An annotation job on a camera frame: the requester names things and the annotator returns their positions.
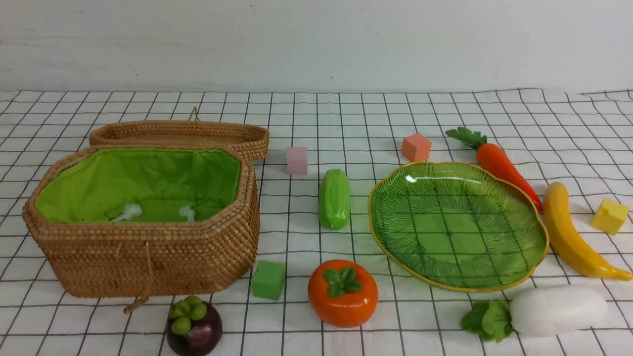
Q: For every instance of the green toy cucumber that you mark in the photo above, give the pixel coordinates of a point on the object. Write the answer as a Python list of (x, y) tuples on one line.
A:
[(334, 199)]

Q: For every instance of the orange toy persimmon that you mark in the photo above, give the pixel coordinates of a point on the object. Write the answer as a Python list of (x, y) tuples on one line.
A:
[(343, 293)]

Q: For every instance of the orange toy carrot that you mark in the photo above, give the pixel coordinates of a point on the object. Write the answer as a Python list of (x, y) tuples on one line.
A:
[(494, 160)]

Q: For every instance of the purple toy mangosteen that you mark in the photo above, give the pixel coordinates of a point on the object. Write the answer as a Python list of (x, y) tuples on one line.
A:
[(194, 327)]

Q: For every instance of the yellow toy banana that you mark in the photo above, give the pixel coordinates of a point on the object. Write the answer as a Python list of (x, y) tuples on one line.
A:
[(568, 244)]

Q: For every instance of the white toy radish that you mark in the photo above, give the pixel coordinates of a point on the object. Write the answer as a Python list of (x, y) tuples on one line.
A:
[(540, 312)]

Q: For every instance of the pink foam cube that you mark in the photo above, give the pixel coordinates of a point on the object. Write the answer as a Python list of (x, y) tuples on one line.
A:
[(297, 161)]

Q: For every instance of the woven rattan basket lid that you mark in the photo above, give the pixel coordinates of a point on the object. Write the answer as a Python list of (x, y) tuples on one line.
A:
[(252, 142)]

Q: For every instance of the orange foam cube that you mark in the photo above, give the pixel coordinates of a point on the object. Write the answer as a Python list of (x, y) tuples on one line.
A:
[(416, 148)]

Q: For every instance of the green foam cube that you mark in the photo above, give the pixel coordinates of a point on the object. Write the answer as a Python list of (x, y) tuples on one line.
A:
[(268, 280)]

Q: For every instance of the green glass leaf plate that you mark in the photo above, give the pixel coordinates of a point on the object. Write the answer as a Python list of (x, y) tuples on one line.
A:
[(457, 227)]

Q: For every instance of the white grid tablecloth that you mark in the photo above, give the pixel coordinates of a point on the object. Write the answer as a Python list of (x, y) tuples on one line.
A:
[(582, 140)]

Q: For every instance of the woven rattan basket green lining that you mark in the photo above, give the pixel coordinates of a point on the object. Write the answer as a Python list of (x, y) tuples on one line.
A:
[(142, 221)]

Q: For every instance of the yellow foam cube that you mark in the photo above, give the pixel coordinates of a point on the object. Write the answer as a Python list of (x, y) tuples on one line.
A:
[(610, 216)]

